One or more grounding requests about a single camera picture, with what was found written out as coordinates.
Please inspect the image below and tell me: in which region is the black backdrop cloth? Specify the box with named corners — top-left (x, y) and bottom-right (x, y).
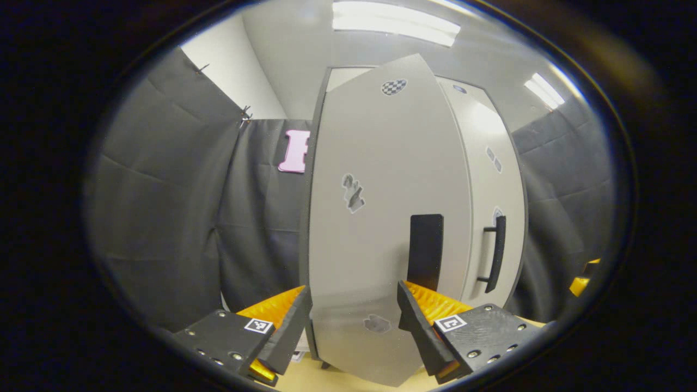
top-left (84, 46), bottom-right (616, 333)

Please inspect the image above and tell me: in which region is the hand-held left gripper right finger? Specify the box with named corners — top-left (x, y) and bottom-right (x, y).
top-left (396, 280), bottom-right (545, 384)

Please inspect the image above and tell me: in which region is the gray cabinet door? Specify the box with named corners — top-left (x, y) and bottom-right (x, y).
top-left (436, 76), bottom-right (528, 310)
top-left (308, 53), bottom-right (473, 387)

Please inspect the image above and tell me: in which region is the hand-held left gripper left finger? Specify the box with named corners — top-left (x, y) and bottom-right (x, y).
top-left (174, 285), bottom-right (314, 387)

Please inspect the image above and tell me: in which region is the black door handle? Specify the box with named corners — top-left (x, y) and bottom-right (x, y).
top-left (477, 215), bottom-right (507, 293)
top-left (407, 214), bottom-right (444, 292)

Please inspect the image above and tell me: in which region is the large ceiling light panel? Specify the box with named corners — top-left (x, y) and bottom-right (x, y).
top-left (332, 0), bottom-right (462, 48)

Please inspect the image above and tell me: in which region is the small ceiling light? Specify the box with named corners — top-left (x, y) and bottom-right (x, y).
top-left (524, 72), bottom-right (566, 109)

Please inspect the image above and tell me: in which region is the gray shoe cabinet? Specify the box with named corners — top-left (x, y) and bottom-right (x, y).
top-left (298, 65), bottom-right (529, 376)

